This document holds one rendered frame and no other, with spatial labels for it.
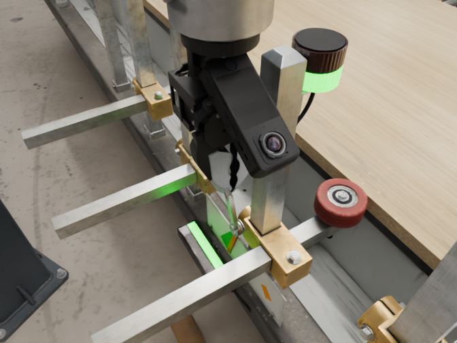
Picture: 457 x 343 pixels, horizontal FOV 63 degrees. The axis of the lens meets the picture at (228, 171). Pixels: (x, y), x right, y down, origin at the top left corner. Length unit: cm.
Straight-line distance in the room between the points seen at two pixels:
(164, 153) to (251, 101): 66
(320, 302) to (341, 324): 6
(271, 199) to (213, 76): 25
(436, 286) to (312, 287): 51
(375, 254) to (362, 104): 30
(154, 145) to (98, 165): 106
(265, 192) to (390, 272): 34
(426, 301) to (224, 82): 26
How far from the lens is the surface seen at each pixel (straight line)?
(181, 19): 32
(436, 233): 64
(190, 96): 37
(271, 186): 51
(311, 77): 43
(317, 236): 63
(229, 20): 30
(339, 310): 84
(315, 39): 44
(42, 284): 165
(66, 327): 157
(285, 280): 58
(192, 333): 138
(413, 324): 41
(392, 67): 99
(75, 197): 193
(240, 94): 34
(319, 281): 86
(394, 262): 75
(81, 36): 161
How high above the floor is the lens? 136
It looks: 46 degrees down
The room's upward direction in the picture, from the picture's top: straight up
